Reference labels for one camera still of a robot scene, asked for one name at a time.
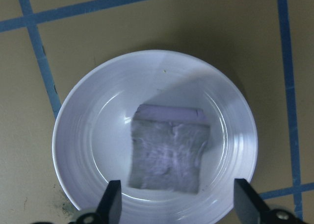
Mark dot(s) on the purple foam block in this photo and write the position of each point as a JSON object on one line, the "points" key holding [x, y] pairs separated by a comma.
{"points": [[166, 155]]}

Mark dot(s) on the lavender plate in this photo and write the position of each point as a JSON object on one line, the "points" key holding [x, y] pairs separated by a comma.
{"points": [[98, 111]]}

